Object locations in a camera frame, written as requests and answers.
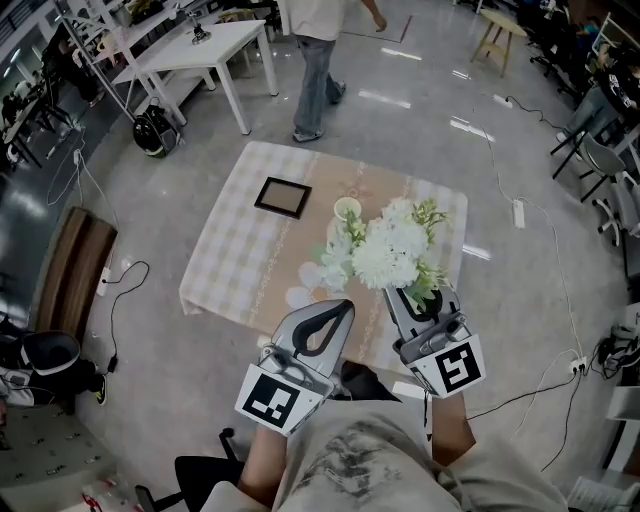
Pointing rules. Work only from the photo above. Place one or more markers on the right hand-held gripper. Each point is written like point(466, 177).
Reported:
point(450, 365)

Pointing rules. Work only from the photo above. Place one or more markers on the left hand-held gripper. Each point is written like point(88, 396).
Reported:
point(280, 395)

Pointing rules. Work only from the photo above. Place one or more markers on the white artificial flowers bunch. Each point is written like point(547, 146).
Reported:
point(390, 255)

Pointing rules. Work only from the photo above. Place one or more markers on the white ceramic vase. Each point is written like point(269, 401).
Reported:
point(347, 207)

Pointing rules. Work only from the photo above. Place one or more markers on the person's left forearm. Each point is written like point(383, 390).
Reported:
point(262, 460)

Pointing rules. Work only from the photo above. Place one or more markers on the person's right forearm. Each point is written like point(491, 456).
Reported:
point(452, 430)

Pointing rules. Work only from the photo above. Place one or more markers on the person's dark trousers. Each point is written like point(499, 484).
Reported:
point(370, 385)

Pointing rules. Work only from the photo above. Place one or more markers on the table with beige checkered tablecloth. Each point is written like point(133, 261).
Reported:
point(235, 235)

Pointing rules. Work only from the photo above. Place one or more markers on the person's grey shirt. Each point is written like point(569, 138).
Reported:
point(370, 460)

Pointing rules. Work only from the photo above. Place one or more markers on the white power strip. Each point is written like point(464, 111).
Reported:
point(502, 101)
point(104, 282)
point(579, 365)
point(519, 214)

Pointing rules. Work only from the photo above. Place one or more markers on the black office chair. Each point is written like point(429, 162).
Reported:
point(200, 472)

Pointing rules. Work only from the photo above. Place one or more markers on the black and white headset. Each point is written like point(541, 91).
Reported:
point(617, 350)

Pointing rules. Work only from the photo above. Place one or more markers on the white side cabinet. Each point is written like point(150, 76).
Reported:
point(622, 425)

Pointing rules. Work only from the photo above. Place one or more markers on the white swivel office chair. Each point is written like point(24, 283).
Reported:
point(627, 200)

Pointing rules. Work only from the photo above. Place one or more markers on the grey plastic chair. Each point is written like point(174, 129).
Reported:
point(602, 160)

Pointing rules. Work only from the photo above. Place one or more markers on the brown wooden bench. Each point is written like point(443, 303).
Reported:
point(75, 260)

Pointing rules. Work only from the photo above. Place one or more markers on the white slatted panel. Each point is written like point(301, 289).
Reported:
point(605, 495)

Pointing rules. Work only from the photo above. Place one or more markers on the black bag with green trim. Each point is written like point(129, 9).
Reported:
point(152, 132)

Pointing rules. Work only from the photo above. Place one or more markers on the clear plastic bags red print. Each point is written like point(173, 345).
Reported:
point(110, 495)

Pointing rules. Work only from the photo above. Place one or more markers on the white shelving rack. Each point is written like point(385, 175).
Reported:
point(185, 85)

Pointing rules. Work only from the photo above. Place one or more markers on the grey low cabinet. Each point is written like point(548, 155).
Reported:
point(40, 460)

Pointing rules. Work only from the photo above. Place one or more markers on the round wooden stool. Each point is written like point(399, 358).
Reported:
point(502, 20)

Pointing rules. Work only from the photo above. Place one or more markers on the large white desk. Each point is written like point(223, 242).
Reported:
point(215, 42)

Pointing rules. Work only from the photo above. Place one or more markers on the desk lamp with black base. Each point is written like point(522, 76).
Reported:
point(200, 37)

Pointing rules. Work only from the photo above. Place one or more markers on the black picture frame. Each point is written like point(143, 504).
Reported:
point(282, 197)

